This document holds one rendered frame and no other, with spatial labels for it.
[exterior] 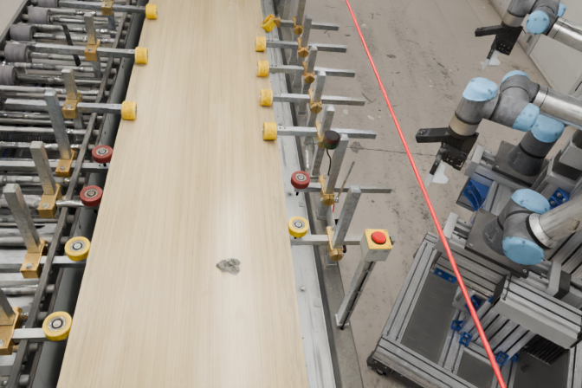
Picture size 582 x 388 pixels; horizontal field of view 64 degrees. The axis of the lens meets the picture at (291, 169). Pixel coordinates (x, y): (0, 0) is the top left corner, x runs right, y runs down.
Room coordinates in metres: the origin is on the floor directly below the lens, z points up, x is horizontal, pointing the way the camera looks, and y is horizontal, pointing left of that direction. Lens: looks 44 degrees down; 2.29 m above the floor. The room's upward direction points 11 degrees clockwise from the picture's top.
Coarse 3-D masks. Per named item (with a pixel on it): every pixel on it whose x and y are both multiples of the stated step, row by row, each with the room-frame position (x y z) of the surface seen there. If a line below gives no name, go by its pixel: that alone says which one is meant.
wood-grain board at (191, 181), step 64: (192, 0) 2.77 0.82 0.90; (256, 0) 2.94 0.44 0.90; (192, 64) 2.07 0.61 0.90; (256, 64) 2.19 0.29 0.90; (128, 128) 1.49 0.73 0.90; (192, 128) 1.57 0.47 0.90; (256, 128) 1.66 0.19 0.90; (128, 192) 1.14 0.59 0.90; (192, 192) 1.20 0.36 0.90; (256, 192) 1.27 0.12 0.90; (128, 256) 0.87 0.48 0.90; (192, 256) 0.92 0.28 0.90; (256, 256) 0.97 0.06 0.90; (128, 320) 0.65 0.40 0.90; (192, 320) 0.69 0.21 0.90; (256, 320) 0.73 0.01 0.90; (64, 384) 0.44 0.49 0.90; (128, 384) 0.47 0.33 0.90; (192, 384) 0.50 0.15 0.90; (256, 384) 0.54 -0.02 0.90
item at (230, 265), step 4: (224, 260) 0.91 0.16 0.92; (228, 260) 0.92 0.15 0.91; (232, 260) 0.92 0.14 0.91; (236, 260) 0.93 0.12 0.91; (216, 264) 0.90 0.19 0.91; (220, 264) 0.90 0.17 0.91; (224, 264) 0.90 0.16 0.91; (228, 264) 0.90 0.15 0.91; (232, 264) 0.91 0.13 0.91; (236, 264) 0.92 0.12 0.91; (220, 268) 0.89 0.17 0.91; (224, 268) 0.89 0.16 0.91; (228, 268) 0.89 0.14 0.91; (232, 268) 0.89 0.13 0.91; (236, 268) 0.89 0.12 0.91; (232, 272) 0.88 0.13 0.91; (236, 272) 0.89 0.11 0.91
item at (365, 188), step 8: (312, 184) 1.41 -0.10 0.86; (336, 184) 1.44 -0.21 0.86; (352, 184) 1.46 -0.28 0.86; (360, 184) 1.47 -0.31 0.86; (368, 184) 1.48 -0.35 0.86; (376, 184) 1.49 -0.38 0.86; (384, 184) 1.50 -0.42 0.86; (368, 192) 1.46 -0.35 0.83; (376, 192) 1.47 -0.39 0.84; (384, 192) 1.48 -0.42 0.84
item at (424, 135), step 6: (420, 132) 1.14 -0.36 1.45; (426, 132) 1.13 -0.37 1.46; (432, 132) 1.13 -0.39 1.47; (438, 132) 1.12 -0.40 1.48; (444, 132) 1.11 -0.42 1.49; (420, 138) 1.12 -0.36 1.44; (426, 138) 1.11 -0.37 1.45; (432, 138) 1.11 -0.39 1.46; (438, 138) 1.10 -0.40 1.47; (444, 138) 1.09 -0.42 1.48; (450, 138) 1.09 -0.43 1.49
